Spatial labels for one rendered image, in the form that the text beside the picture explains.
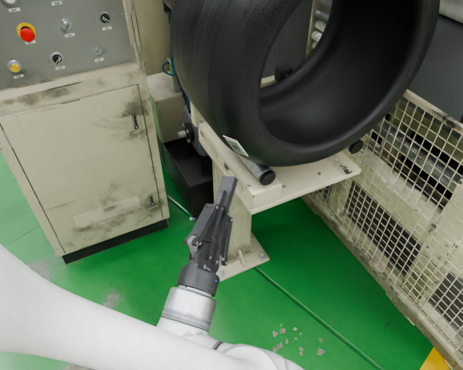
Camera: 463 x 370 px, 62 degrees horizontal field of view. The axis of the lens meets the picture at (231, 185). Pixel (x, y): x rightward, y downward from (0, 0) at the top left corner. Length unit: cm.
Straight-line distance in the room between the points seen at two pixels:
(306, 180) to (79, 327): 83
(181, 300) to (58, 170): 104
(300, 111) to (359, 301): 100
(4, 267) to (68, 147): 125
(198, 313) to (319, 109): 71
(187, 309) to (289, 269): 124
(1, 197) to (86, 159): 100
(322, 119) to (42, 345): 93
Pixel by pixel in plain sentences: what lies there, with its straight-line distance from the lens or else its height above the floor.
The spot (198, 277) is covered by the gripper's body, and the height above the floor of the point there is 97.
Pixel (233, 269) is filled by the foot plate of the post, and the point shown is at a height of 1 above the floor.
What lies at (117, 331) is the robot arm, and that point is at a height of 118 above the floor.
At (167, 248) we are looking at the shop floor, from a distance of 197.
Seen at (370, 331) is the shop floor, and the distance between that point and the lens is 182.
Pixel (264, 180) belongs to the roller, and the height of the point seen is 90.
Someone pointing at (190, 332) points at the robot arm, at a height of 94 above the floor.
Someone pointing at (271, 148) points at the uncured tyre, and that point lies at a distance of 86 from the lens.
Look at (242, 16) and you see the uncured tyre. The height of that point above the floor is 131.
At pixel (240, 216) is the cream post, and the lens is 165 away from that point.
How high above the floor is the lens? 156
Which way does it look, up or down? 44 degrees down
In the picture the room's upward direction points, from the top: straight up
